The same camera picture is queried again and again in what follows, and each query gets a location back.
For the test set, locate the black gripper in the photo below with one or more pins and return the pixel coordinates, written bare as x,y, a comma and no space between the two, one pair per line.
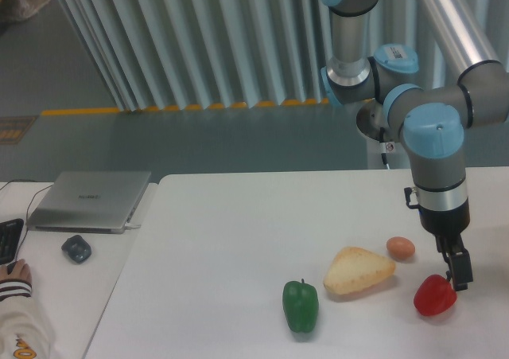
446,215

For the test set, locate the white sleeved forearm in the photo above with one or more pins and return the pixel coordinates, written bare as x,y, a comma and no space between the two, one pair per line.
23,332

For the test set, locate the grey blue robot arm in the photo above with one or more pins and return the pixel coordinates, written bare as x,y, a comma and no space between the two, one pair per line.
430,124

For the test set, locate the red bell pepper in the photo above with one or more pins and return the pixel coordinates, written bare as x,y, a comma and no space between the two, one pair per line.
434,296

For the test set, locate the green bell pepper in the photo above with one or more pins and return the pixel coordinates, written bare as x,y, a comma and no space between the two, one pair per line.
300,306

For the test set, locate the person's hand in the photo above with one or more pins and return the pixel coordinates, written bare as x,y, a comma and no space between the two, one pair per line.
21,272

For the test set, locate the brown egg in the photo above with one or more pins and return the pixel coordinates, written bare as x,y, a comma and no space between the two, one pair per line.
400,247

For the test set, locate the triangular bread piece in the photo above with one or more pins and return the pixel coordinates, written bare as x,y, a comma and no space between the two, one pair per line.
356,269

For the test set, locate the silver closed laptop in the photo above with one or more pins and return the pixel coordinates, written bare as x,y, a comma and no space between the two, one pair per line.
90,201

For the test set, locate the white corrugated partition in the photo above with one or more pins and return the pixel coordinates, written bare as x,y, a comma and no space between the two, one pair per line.
203,53

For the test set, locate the black keyboard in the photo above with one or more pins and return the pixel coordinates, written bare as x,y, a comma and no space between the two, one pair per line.
10,234

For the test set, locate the black computer mouse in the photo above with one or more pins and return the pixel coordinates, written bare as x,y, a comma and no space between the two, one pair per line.
10,267

